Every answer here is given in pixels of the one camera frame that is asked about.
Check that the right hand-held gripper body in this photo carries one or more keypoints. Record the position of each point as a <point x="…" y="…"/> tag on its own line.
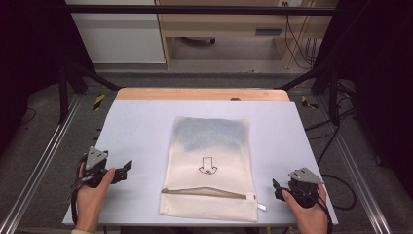
<point x="305" y="182"/>

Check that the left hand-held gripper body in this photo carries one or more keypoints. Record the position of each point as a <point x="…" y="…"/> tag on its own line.
<point x="96" y="158"/>

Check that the cream mesh laundry bag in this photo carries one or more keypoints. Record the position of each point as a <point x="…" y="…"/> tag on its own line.
<point x="209" y="182"/>

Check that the person's right hand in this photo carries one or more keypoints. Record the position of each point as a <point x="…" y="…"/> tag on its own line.
<point x="307" y="217"/>

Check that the person's left hand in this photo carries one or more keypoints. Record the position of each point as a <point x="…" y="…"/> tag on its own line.
<point x="91" y="198"/>

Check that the yellow black floor tape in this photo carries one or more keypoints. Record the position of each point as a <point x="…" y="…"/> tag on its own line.
<point x="307" y="103"/>
<point x="99" y="101"/>

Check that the black metal stand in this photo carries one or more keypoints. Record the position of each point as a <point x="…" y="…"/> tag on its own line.
<point x="333" y="97"/>
<point x="63" y="94"/>

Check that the white cabinet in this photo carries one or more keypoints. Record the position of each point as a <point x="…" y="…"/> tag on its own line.
<point x="120" y="39"/>

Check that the black curtain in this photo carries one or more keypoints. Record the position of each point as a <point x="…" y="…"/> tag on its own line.
<point x="29" y="48"/>
<point x="380" y="65"/>

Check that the black chair base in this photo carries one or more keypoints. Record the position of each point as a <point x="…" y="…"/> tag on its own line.
<point x="198" y="41"/>

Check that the wooden desk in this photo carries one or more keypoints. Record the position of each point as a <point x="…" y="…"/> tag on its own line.
<point x="224" y="22"/>

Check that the aluminium rail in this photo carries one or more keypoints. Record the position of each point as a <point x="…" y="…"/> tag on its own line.
<point x="360" y="182"/>
<point x="35" y="169"/>

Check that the black horizontal frame bar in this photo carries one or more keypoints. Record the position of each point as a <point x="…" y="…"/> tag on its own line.
<point x="195" y="9"/>

